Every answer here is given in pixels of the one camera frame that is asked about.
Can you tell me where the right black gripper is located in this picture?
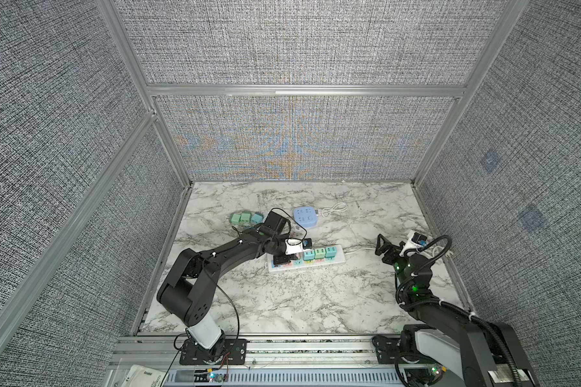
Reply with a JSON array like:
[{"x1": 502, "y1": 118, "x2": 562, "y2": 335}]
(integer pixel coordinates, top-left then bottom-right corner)
[{"x1": 375, "y1": 233, "x2": 412, "y2": 294}]

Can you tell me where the long white power strip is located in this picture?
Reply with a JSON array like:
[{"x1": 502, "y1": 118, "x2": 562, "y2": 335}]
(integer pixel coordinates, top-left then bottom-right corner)
[{"x1": 265, "y1": 245, "x2": 346, "y2": 273}]

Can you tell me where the green plug cube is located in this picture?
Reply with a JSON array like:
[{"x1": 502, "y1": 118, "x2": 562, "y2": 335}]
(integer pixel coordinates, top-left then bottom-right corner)
[
  {"x1": 315, "y1": 248, "x2": 328, "y2": 261},
  {"x1": 230, "y1": 213, "x2": 241, "y2": 225},
  {"x1": 240, "y1": 212, "x2": 252, "y2": 223}
]

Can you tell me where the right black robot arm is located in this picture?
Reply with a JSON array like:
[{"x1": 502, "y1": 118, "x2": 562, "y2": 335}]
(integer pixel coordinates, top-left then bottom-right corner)
[{"x1": 371, "y1": 232, "x2": 540, "y2": 386}]

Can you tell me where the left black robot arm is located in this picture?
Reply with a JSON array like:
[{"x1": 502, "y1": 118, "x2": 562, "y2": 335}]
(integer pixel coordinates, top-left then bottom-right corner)
[{"x1": 157, "y1": 211, "x2": 291, "y2": 360}]

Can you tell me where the blue square power strip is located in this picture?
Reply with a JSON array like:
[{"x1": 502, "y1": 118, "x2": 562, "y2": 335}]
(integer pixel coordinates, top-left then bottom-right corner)
[{"x1": 293, "y1": 206, "x2": 318, "y2": 229}]

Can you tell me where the white label box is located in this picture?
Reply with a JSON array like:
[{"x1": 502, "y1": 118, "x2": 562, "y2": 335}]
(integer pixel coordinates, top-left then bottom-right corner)
[{"x1": 120, "y1": 364, "x2": 167, "y2": 387}]

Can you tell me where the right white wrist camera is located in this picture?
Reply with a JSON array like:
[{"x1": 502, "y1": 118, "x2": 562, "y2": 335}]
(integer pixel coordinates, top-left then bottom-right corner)
[{"x1": 400, "y1": 231, "x2": 429, "y2": 256}]

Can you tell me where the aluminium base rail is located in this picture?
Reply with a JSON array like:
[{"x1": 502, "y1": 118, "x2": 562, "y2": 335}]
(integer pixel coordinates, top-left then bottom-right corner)
[{"x1": 106, "y1": 333, "x2": 505, "y2": 387}]

